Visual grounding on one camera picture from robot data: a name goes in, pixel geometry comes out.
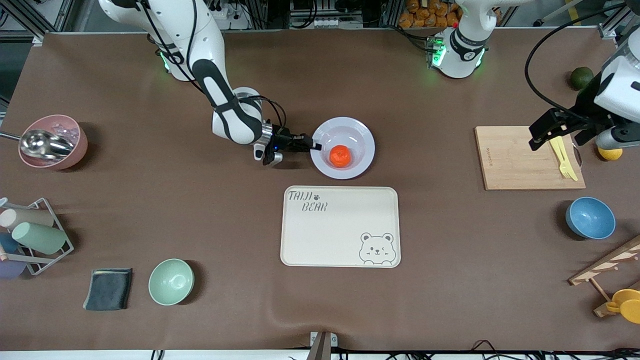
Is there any orange mandarin fruit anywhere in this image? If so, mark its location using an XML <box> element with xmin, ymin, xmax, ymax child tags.
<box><xmin>329</xmin><ymin>145</ymin><xmax>353</xmax><ymax>168</ymax></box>

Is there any pale blue round plate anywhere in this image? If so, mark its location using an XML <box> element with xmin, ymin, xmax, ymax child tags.
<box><xmin>310</xmin><ymin>116</ymin><xmax>376</xmax><ymax>180</ymax></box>

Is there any dark green lime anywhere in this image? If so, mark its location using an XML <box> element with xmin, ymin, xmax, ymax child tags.
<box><xmin>570</xmin><ymin>66</ymin><xmax>595</xmax><ymax>91</ymax></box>

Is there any bamboo cutting board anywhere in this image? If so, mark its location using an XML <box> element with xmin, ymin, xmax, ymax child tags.
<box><xmin>474</xmin><ymin>125</ymin><xmax>587</xmax><ymax>192</ymax></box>

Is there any yellow plastic fork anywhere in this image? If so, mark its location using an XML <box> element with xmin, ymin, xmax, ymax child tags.
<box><xmin>557</xmin><ymin>135</ymin><xmax>579</xmax><ymax>182</ymax></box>
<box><xmin>550</xmin><ymin>137</ymin><xmax>573</xmax><ymax>180</ymax></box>

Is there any cream bear print tray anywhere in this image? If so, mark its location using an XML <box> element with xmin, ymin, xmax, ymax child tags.
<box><xmin>280</xmin><ymin>185</ymin><xmax>402</xmax><ymax>269</ymax></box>

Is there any blue bowl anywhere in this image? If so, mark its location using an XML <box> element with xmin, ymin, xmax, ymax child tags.
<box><xmin>565</xmin><ymin>196</ymin><xmax>617</xmax><ymax>240</ymax></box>

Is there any white power strip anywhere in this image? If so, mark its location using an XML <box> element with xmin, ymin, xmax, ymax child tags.
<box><xmin>303</xmin><ymin>16</ymin><xmax>342</xmax><ymax>29</ymax></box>
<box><xmin>212</xmin><ymin>2</ymin><xmax>251</xmax><ymax>31</ymax></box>

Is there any wooden peg mug rack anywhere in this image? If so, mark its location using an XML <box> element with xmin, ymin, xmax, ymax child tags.
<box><xmin>568</xmin><ymin>235</ymin><xmax>640</xmax><ymax>319</ymax></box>

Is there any bag of orange fruit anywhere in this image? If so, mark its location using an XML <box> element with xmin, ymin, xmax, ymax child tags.
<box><xmin>398</xmin><ymin>0</ymin><xmax>463</xmax><ymax>29</ymax></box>

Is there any mint green bowl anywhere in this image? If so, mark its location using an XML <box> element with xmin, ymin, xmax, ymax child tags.
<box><xmin>148</xmin><ymin>258</ymin><xmax>195</xmax><ymax>306</ymax></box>

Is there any yellow mug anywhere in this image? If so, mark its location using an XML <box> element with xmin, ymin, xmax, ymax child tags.
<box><xmin>605</xmin><ymin>288</ymin><xmax>640</xmax><ymax>325</ymax></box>

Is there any pink bowl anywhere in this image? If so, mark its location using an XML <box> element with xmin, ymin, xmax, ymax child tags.
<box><xmin>18</xmin><ymin>114</ymin><xmax>89</xmax><ymax>171</ymax></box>

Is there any dark grey folded cloth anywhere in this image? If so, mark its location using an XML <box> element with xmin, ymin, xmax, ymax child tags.
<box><xmin>82</xmin><ymin>268</ymin><xmax>134</xmax><ymax>312</ymax></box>

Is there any shiny metal scoop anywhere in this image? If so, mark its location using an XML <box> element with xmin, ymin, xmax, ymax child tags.
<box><xmin>0</xmin><ymin>129</ymin><xmax>76</xmax><ymax>157</ymax></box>

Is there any mint green cup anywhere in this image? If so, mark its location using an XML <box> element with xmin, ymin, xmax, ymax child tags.
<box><xmin>11</xmin><ymin>221</ymin><xmax>68</xmax><ymax>255</ymax></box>

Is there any beige cup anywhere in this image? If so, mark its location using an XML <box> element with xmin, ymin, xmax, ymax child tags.
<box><xmin>0</xmin><ymin>207</ymin><xmax>55</xmax><ymax>230</ymax></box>

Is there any blue cup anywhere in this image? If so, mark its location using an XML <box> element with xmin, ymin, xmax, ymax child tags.
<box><xmin>0</xmin><ymin>232</ymin><xmax>22</xmax><ymax>255</ymax></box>

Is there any purple cup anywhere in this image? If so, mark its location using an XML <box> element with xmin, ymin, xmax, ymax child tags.
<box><xmin>0</xmin><ymin>259</ymin><xmax>28</xmax><ymax>280</ymax></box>

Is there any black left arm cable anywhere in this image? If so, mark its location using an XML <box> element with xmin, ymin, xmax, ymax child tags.
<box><xmin>524</xmin><ymin>2</ymin><xmax>628</xmax><ymax>123</ymax></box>

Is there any aluminium frame profile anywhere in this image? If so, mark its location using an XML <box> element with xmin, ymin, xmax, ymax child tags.
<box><xmin>597</xmin><ymin>0</ymin><xmax>633</xmax><ymax>40</ymax></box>

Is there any metal camera mount clamp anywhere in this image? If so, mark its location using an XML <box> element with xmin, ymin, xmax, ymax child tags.
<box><xmin>306</xmin><ymin>331</ymin><xmax>339</xmax><ymax>360</ymax></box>

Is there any white wire cup rack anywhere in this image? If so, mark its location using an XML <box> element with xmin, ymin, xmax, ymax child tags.
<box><xmin>0</xmin><ymin>197</ymin><xmax>75</xmax><ymax>276</ymax></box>

